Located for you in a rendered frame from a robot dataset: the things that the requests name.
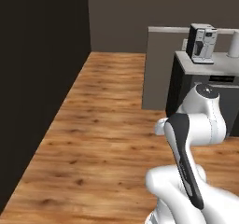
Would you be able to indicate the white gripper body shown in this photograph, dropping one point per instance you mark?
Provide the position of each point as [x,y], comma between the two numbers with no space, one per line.
[160,126]

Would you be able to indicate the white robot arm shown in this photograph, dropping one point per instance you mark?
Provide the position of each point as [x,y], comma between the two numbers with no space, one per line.
[205,125]

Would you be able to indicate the black dishwasher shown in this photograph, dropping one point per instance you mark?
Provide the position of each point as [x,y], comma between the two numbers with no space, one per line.
[179,87]

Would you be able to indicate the grey counter cabinet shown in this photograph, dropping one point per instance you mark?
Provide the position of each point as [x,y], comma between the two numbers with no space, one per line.
[158,72]

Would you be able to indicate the black and silver coffee machine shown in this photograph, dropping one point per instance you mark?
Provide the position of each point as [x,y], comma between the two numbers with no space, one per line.
[200,42]

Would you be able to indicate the white cylinder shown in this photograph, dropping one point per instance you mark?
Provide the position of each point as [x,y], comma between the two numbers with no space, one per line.
[233,45]

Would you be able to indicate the white wall socket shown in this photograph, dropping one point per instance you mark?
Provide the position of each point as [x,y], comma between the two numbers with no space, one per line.
[184,44]

